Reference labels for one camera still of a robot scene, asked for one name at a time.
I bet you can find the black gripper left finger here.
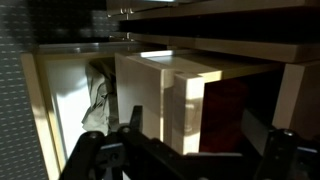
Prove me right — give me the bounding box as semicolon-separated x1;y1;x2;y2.
59;105;188;180

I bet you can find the grey crumpled cloth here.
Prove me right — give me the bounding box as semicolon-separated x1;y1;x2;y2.
81;58;120;135

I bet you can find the wood drawer holding grey cloth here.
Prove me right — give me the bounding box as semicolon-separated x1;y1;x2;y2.
20;41;174;180

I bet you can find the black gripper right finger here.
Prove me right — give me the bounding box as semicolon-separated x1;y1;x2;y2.
240;108;320;180

